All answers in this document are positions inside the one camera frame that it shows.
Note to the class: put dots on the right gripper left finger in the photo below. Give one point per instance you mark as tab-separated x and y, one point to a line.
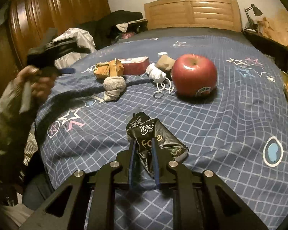
86	200

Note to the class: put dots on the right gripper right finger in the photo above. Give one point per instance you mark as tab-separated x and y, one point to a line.
200	200

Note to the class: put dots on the orange carton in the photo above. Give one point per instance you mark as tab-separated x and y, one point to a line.
111	68

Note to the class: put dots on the brown sponge block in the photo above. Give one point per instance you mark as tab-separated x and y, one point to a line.
165	63

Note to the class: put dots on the person left hand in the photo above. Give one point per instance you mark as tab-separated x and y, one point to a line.
40	85

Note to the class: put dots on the white crumpled plastic bag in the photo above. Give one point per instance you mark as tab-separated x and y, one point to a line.
78	43

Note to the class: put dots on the wooden wardrobe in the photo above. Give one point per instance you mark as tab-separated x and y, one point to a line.
26	21

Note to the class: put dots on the rolled beige sock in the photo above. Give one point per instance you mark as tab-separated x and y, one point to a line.
114	86

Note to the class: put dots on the black clothes pile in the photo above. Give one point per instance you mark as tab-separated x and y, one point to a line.
105	30

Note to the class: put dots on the red rectangular box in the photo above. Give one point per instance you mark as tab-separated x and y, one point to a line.
135	66

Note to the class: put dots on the blue grid star bedspread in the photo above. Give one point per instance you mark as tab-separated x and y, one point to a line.
240	132

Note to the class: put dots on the crumpled white face mask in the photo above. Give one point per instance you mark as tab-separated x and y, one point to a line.
162	82

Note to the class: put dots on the small white cap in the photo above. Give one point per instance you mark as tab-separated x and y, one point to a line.
162	53

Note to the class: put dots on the red apple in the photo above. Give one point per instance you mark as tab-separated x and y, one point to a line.
194	76

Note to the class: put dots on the wooden headboard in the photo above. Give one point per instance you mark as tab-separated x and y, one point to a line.
216	14

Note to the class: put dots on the dark cluttered desk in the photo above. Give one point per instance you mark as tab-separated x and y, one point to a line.
269	47

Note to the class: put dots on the crumpled brown paper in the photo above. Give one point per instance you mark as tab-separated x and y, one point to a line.
275	28

